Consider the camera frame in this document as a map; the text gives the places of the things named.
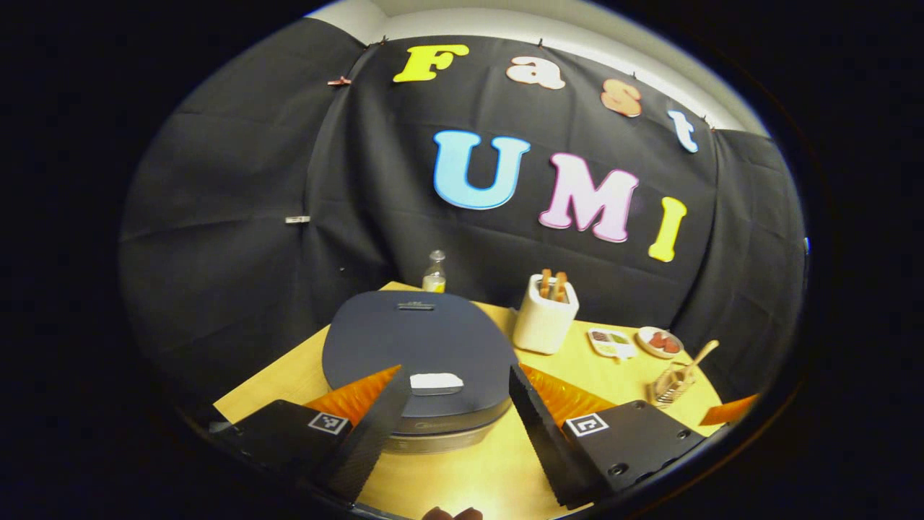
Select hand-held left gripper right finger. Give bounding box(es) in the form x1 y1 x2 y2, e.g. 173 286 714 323
508 363 707 508

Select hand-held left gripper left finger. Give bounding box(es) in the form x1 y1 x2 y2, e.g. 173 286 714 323
208 365 414 505

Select clear chopstick holder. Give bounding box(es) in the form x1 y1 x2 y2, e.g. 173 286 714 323
647 361 696 408

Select dark blue rice cooker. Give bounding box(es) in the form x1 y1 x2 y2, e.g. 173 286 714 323
321 290 520 455

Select round white plate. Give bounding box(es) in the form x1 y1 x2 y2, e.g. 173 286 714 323
636 326 684 360

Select white toaster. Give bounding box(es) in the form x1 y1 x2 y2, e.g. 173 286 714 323
512 274 580 355

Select white divided bean dish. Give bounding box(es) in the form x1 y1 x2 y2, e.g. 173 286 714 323
586 328 638 360

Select small clear glass bottle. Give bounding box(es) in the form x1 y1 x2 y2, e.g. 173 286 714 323
422 249 448 294

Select black backdrop cloth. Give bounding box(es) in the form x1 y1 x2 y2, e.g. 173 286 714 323
119 18 809 421

